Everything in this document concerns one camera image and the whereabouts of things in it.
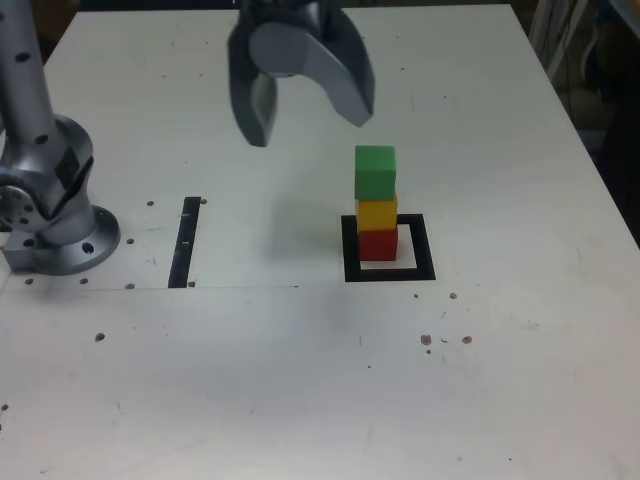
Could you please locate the black tape strip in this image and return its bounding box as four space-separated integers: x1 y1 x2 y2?
167 196 202 290

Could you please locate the red cube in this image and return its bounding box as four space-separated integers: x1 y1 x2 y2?
358 227 400 263

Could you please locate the white background cable bundle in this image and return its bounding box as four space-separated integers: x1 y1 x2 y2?
528 0 600 85

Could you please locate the yellow cube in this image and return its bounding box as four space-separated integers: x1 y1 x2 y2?
355 192 400 232

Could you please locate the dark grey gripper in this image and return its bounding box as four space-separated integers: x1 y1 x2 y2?
227 0 377 149

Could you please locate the green cube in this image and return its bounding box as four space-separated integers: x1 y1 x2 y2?
353 145 398 202

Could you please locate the black tape square outline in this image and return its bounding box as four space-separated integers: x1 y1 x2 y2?
340 213 437 283

